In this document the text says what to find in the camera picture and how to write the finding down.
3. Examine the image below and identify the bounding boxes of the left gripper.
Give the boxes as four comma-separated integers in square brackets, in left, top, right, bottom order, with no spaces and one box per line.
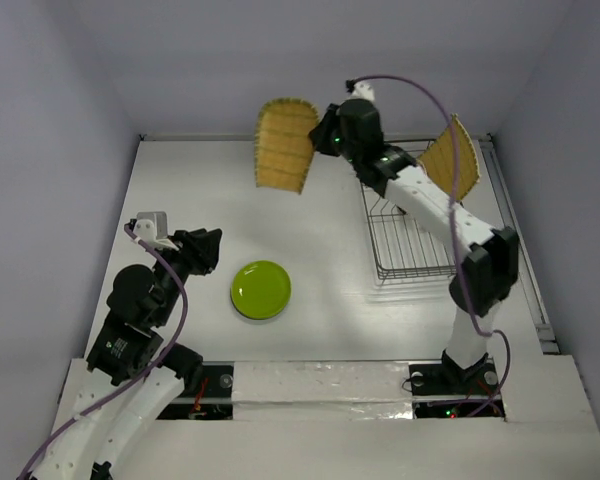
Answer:
[153,226,222,323]

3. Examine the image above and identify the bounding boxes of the small bamboo tray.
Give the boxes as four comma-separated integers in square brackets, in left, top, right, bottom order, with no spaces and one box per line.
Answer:
[254,97,319,194]

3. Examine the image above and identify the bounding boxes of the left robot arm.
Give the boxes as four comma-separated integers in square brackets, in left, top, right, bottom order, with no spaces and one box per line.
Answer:
[19,218,222,479]

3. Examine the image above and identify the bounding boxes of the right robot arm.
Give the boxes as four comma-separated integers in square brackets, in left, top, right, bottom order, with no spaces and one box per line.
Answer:
[309,98,520,392]

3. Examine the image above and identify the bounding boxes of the large bamboo tray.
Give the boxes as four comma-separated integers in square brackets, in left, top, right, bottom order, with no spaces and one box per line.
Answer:
[417,114,480,202]

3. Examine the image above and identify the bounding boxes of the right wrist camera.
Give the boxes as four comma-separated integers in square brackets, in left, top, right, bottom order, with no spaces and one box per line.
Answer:
[346,79,375,103]

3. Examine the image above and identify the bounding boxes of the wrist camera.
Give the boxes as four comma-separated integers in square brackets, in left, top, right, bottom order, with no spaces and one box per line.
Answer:
[346,79,375,103]
[131,211,172,248]

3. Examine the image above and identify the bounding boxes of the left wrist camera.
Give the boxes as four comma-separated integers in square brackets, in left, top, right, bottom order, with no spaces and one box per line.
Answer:
[131,211,172,248]

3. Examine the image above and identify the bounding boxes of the wire dish rack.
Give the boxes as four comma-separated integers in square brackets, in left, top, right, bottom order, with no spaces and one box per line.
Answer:
[357,138,461,286]

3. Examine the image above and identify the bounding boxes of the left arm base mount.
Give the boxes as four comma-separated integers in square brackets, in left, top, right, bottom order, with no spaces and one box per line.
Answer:
[152,362,234,421]

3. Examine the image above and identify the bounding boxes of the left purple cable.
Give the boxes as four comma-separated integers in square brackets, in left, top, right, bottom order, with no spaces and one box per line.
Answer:
[17,225,189,479]

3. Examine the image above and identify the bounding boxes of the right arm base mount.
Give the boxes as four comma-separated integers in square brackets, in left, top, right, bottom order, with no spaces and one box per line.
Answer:
[401,361,506,419]

